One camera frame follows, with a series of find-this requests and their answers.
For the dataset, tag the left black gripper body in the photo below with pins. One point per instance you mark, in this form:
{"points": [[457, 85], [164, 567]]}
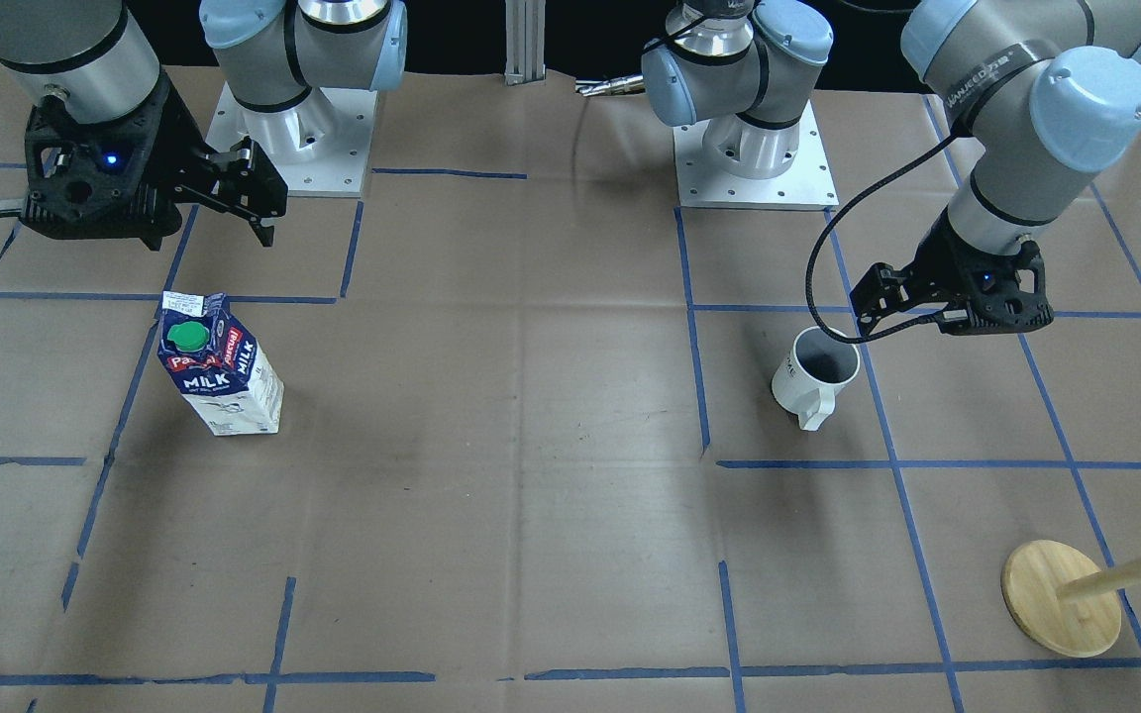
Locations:
{"points": [[944, 254]]}

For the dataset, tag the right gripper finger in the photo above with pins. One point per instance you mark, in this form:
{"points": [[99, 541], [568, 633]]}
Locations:
{"points": [[264, 229]]}

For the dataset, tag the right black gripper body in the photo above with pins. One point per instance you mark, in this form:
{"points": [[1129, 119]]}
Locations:
{"points": [[181, 151]]}

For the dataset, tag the white mug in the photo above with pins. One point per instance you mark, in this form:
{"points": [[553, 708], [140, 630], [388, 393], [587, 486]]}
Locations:
{"points": [[816, 368]]}

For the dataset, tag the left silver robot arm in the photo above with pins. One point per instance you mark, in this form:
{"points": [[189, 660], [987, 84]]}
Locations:
{"points": [[1050, 89]]}

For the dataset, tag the blue white milk carton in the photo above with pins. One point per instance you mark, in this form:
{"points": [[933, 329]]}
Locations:
{"points": [[218, 366]]}

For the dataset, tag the wooden mug tree stand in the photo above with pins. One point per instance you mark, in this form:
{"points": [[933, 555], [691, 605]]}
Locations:
{"points": [[1063, 600]]}

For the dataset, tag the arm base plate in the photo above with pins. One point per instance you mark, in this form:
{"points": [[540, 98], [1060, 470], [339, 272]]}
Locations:
{"points": [[755, 158], [321, 148]]}

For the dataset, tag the aluminium frame post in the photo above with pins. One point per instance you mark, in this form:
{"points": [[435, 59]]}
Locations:
{"points": [[525, 22]]}

